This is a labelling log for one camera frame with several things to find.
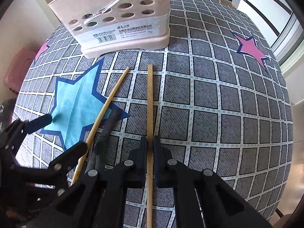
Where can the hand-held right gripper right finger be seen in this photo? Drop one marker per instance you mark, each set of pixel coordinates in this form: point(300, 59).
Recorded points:
point(158, 152)

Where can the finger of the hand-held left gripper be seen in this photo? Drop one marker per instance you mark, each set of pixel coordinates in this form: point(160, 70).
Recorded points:
point(71, 153)
point(35, 123)

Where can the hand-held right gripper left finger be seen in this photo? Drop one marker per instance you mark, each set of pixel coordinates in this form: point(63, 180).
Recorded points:
point(142, 147)

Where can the black plastic spoon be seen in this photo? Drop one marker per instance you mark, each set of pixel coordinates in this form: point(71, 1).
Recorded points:
point(111, 121)

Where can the wooden chopstick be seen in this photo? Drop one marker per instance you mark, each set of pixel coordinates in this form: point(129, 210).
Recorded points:
point(106, 106)
point(150, 99)

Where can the pink plastic utensil holder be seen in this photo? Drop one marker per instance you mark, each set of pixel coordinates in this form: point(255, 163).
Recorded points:
point(123, 28)

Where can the pink plastic stool stack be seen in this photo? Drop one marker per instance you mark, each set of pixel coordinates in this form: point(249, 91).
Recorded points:
point(16, 68)

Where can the grey checkered star tablecloth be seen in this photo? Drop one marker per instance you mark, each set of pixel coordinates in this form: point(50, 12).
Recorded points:
point(213, 99)

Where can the white refrigerator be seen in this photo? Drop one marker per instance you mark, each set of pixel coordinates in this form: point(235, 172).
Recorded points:
point(261, 7)

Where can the grey sliding door frame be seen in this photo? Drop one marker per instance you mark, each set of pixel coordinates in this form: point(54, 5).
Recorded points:
point(289, 40)

